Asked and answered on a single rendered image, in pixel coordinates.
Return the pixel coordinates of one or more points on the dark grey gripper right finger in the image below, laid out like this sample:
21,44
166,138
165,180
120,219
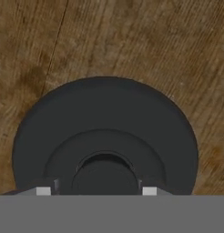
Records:
149,191

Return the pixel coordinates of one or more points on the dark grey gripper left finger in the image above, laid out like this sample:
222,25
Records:
43,191

